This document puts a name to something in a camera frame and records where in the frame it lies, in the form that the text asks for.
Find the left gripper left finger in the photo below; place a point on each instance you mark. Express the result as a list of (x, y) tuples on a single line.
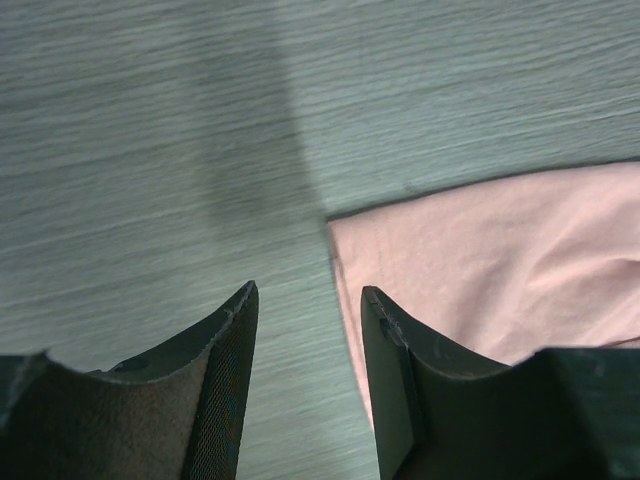
[(175, 411)]

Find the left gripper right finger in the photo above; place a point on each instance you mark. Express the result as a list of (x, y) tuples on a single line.
[(442, 411)]

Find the pink t shirt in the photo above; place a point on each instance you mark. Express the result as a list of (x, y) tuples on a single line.
[(503, 267)]

